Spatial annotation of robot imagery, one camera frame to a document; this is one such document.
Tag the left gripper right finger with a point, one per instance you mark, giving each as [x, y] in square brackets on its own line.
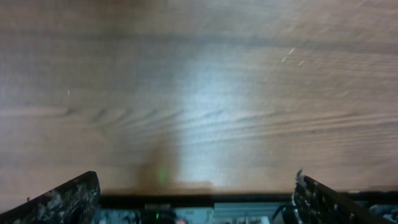
[314, 202]

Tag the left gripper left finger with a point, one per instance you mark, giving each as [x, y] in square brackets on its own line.
[73, 202]

